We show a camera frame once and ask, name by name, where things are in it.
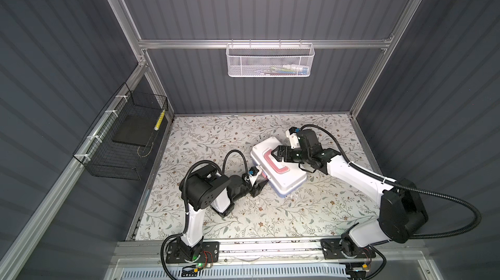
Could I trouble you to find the pens in white basket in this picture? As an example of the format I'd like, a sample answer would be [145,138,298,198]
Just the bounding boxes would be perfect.
[255,65,310,77]

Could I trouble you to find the white wire mesh basket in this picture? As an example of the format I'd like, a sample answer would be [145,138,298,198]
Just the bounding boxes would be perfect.
[225,42,315,78]

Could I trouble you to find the black pad in basket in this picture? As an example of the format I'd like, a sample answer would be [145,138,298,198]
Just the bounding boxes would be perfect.
[111,116,157,147]

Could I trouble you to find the right black corrugated cable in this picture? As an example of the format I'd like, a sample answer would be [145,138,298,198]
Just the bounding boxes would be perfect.
[300,124,482,240]

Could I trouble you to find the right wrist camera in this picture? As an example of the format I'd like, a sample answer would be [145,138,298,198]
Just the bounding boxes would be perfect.
[285,126,300,149]

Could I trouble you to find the yellow marker pen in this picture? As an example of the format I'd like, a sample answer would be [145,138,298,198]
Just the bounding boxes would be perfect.
[154,110,166,131]

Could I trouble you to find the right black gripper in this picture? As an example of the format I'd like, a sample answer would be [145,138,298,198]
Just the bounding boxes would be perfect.
[271,145,309,164]

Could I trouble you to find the left black corrugated cable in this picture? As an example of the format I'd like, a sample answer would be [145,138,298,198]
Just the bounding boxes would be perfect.
[159,149,251,280]

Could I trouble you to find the black corrugated cable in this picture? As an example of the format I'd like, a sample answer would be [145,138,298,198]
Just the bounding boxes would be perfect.
[159,149,251,280]
[300,124,482,240]

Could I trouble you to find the floral table mat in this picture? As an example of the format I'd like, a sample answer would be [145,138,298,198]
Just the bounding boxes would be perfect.
[135,114,378,240]

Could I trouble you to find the white blue tool box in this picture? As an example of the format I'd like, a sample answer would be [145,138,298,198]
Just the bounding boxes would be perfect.
[251,137,307,198]

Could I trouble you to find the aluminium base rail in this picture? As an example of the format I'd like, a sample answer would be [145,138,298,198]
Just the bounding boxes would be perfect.
[110,237,430,267]

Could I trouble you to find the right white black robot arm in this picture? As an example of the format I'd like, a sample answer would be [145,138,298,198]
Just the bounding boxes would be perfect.
[271,127,428,258]

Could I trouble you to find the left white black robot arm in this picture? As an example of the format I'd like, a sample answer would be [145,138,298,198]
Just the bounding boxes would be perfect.
[161,160,269,265]

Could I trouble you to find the black wire basket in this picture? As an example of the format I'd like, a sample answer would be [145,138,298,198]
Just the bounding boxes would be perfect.
[74,84,169,181]

